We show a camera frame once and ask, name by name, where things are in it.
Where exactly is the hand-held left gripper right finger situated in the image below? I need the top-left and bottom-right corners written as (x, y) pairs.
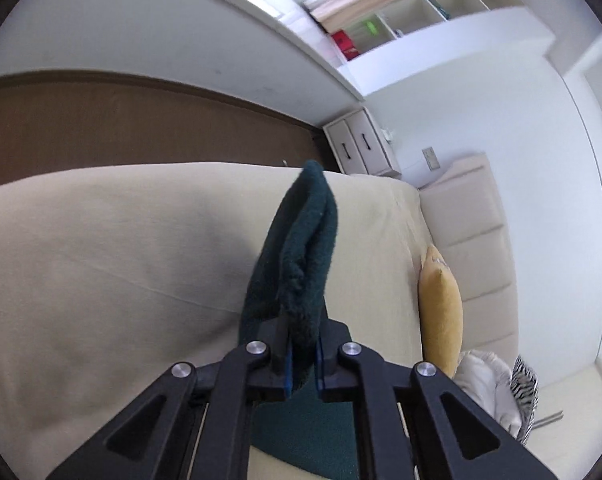
top-left (315, 316), bottom-right (559, 480)

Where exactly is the white shelf unit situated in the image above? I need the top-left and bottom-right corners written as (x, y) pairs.
top-left (308, 0), bottom-right (556, 98)

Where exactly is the red box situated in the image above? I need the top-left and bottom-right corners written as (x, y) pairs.
top-left (330, 31), bottom-right (359, 61)

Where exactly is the cream upholstered headboard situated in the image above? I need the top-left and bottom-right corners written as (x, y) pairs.
top-left (419, 152), bottom-right (519, 361)

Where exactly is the yellow pillow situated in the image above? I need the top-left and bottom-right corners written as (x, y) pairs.
top-left (418, 244), bottom-right (464, 378)

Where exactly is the white blanket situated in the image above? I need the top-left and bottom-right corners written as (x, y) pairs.
top-left (453, 349), bottom-right (526, 441)

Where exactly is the dark green fleece garment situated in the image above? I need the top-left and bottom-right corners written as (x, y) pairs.
top-left (236, 159), bottom-right (362, 480)

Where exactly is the bed with beige sheet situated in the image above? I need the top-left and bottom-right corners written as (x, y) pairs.
top-left (0, 161), bottom-right (424, 480)

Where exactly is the white nightstand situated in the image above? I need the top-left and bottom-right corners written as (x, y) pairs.
top-left (323, 109), bottom-right (403, 178)

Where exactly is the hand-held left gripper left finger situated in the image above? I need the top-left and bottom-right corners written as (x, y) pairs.
top-left (45, 316), bottom-right (294, 480)

